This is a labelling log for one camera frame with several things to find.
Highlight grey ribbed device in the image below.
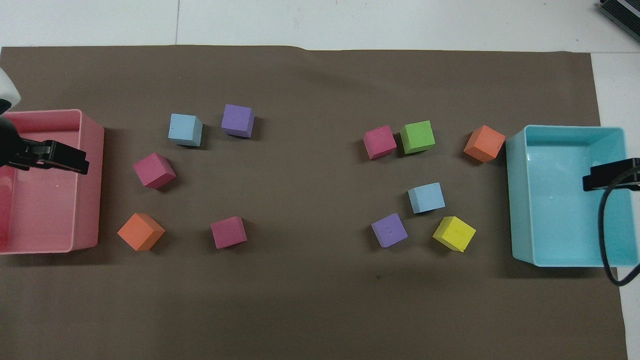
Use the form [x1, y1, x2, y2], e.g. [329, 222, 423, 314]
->
[599, 0, 640, 29]

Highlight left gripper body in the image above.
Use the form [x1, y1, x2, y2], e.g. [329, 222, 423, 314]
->
[0, 114, 27, 169]

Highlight green foam block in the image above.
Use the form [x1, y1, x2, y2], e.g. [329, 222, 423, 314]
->
[399, 120, 436, 155]

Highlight black cable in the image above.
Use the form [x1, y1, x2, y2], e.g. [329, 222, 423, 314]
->
[597, 169, 640, 287]

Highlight light blue foam block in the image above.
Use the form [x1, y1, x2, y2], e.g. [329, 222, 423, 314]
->
[168, 113, 204, 148]
[407, 182, 446, 215]

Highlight orange foam block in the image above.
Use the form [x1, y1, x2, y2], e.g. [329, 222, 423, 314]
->
[463, 124, 507, 164]
[117, 212, 166, 252]

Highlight pink foam block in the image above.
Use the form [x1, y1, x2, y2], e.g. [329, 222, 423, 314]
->
[132, 152, 177, 190]
[210, 215, 248, 250]
[362, 124, 398, 161]

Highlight pink plastic bin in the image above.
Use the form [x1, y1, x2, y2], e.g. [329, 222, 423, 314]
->
[0, 109, 106, 256]

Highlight cyan plastic bin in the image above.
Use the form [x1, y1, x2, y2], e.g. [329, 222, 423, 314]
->
[505, 125, 640, 268]

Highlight yellow foam block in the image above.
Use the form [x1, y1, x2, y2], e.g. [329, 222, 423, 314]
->
[432, 215, 477, 253]

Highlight purple foam block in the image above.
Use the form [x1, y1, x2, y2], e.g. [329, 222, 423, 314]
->
[221, 103, 255, 139]
[370, 212, 409, 249]

